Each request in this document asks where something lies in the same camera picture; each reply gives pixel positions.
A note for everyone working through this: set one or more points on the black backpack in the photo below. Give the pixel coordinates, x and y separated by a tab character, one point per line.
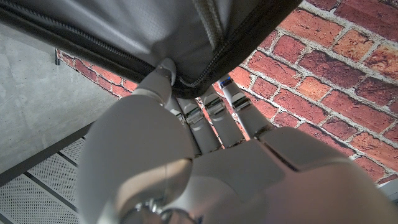
140	34

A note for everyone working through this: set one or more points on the red brick printed backdrop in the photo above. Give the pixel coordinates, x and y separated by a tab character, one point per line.
326	77

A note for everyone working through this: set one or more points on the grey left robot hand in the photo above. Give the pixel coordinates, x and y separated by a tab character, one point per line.
217	174

